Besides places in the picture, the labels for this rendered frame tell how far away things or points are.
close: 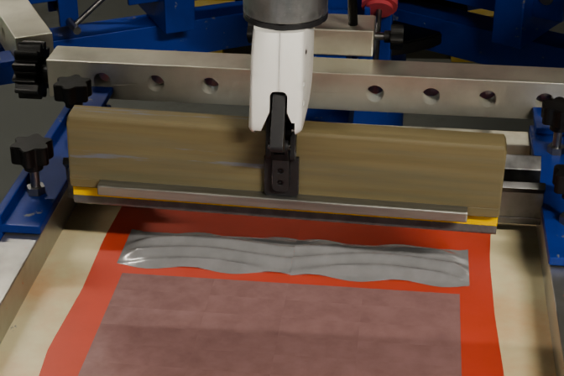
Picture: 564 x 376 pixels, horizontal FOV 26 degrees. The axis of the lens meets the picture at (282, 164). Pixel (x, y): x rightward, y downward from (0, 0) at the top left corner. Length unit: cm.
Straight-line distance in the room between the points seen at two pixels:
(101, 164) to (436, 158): 31
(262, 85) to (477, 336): 32
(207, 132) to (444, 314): 29
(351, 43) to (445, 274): 40
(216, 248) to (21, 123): 263
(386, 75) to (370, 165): 38
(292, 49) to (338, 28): 48
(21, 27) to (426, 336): 76
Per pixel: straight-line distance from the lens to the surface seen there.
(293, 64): 105
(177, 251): 128
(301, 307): 119
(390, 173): 113
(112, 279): 125
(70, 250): 130
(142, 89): 154
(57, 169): 137
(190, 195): 114
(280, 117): 107
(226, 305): 120
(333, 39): 153
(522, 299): 123
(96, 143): 116
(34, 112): 394
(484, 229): 117
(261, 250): 127
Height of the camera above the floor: 162
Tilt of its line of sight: 27 degrees down
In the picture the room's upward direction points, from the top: straight up
